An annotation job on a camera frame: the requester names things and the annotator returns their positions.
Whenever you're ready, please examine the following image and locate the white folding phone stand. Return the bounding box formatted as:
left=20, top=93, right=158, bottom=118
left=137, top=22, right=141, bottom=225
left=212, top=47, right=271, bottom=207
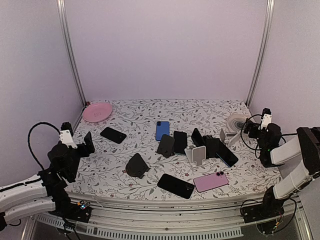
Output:
left=219, top=128, right=240, bottom=148

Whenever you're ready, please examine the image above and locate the black phone blue case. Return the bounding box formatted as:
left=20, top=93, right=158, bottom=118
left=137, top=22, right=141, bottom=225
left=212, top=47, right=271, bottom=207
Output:
left=216, top=143, right=239, bottom=168

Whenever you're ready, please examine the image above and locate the black folding phone stand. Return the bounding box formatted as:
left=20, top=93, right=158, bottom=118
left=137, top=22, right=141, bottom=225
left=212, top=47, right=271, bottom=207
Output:
left=202, top=135, right=220, bottom=159

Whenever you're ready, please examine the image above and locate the white grey phone stand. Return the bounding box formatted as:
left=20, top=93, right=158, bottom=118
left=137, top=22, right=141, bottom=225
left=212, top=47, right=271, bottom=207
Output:
left=184, top=145, right=207, bottom=167

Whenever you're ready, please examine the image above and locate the black phone teal edge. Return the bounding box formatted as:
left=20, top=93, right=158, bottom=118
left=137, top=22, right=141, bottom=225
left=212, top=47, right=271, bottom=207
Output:
left=173, top=131, right=187, bottom=155

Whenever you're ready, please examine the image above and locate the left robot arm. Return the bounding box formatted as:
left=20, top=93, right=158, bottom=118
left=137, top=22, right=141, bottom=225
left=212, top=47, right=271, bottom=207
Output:
left=0, top=130, right=95, bottom=230

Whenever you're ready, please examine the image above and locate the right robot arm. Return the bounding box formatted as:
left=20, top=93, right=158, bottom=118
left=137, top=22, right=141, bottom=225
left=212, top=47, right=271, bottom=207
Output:
left=240, top=119, right=320, bottom=223

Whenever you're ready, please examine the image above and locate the black round base stand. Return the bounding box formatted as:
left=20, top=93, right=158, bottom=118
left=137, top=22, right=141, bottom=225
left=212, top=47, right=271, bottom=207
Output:
left=125, top=153, right=151, bottom=179

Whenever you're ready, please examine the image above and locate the pink phone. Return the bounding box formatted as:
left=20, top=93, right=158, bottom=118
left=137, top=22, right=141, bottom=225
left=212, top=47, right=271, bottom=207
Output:
left=193, top=171, right=229, bottom=193

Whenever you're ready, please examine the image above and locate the black upright phone stand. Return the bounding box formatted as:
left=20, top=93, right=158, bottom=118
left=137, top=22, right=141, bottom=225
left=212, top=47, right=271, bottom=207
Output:
left=156, top=134, right=175, bottom=158

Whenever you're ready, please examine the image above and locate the black phone front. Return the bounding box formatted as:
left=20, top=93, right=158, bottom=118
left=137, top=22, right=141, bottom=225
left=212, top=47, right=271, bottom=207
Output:
left=157, top=173, right=195, bottom=199

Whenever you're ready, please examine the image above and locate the pink plate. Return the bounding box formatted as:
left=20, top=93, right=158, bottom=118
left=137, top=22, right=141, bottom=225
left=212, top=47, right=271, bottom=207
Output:
left=82, top=102, right=113, bottom=123

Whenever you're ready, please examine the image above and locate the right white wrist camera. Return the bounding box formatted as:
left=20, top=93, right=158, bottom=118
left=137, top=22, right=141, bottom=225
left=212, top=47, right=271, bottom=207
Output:
left=259, top=108, right=272, bottom=130

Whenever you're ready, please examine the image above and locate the left black cable loop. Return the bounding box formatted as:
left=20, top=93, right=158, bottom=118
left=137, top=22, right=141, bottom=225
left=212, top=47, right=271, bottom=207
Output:
left=27, top=121, right=62, bottom=176

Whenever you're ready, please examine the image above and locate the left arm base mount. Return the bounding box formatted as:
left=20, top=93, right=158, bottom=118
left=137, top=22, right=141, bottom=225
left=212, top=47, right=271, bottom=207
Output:
left=55, top=200, right=92, bottom=223

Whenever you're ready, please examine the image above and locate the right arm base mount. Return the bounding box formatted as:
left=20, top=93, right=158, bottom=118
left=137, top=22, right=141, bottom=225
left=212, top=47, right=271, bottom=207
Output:
left=240, top=199, right=285, bottom=235

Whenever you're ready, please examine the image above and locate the front aluminium rail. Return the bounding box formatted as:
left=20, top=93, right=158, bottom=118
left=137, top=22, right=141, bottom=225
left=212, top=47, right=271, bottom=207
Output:
left=21, top=194, right=312, bottom=240

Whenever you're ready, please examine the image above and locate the right aluminium frame post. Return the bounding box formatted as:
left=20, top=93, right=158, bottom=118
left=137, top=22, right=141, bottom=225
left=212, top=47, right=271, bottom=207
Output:
left=245, top=0, right=275, bottom=108

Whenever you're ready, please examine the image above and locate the aluminium frame post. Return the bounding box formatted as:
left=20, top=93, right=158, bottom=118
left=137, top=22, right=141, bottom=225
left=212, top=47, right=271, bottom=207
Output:
left=56, top=0, right=87, bottom=108
left=245, top=0, right=275, bottom=108

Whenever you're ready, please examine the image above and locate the left aluminium frame post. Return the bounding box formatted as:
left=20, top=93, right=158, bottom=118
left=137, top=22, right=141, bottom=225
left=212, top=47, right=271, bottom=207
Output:
left=56, top=0, right=87, bottom=108

